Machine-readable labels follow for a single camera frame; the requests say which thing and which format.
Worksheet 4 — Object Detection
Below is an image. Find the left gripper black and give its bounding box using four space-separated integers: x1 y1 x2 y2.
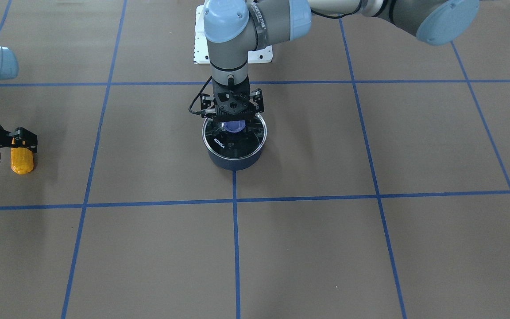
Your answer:
200 77 264 122

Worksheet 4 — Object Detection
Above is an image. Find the yellow corn cob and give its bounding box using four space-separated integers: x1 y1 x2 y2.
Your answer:
10 139 35 175

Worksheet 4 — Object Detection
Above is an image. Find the glass pot lid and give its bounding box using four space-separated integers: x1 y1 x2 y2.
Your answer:
202 113 267 161

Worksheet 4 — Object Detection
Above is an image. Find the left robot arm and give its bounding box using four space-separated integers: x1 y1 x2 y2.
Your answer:
191 0 479 122

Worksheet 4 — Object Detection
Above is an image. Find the dark blue saucepan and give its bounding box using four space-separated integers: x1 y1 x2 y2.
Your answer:
202 112 268 171

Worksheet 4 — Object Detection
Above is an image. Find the black braided cable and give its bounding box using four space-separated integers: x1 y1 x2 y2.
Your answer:
188 76 213 117

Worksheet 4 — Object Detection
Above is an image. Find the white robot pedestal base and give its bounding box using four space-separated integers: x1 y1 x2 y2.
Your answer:
193 5 273 65

